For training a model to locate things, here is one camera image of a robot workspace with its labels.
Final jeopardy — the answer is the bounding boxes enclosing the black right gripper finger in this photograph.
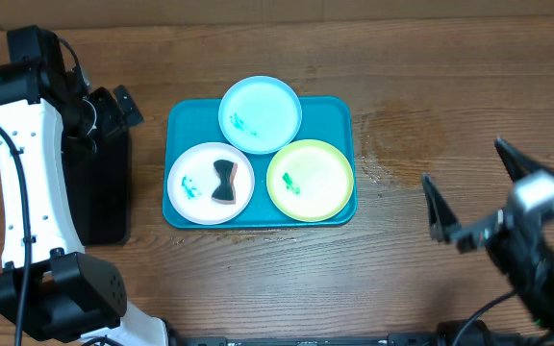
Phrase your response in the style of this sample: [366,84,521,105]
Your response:
[494,137,554,182]
[421,173,461,243]

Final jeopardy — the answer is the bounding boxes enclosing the white pink plate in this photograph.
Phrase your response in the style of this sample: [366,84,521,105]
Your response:
[166,142,255,226]

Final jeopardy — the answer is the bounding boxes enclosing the pink and black sponge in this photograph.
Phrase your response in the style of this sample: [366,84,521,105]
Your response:
[212,160,238,205]

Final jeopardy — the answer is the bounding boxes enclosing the light blue plate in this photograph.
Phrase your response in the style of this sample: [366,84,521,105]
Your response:
[217,76,303,155]

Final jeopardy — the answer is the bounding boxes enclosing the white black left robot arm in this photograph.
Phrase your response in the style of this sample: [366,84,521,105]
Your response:
[0,26,178,345]

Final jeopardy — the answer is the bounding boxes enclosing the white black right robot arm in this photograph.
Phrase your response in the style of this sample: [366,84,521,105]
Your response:
[421,138,554,345]

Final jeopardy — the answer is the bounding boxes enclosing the teal plastic tray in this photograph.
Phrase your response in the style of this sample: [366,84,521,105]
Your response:
[163,96,358,230]

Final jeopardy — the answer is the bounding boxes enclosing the black rectangular tray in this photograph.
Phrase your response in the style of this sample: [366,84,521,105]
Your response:
[62,130,132,247]

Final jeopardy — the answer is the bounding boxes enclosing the yellow green plate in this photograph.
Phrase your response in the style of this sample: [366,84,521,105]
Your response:
[266,139,354,222]

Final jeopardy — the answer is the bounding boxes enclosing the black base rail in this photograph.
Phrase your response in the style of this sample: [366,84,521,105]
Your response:
[175,331,523,346]

